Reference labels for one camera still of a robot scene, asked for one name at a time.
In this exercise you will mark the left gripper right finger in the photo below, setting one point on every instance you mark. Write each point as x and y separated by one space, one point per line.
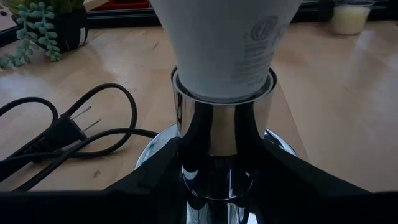
295 193

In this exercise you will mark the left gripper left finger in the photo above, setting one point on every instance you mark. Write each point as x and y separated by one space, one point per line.
149 193

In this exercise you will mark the chrome lamp base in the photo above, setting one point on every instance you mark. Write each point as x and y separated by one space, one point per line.
222 130

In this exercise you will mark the white lightbulb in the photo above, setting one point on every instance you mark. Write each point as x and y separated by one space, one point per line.
217 46

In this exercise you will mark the potted succulent plant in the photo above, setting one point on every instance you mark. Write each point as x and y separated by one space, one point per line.
73 31

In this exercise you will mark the yellow candle in glass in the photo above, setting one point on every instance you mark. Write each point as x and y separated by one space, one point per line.
349 18

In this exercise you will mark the red plastic crate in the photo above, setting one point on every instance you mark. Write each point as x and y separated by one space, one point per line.
121 3

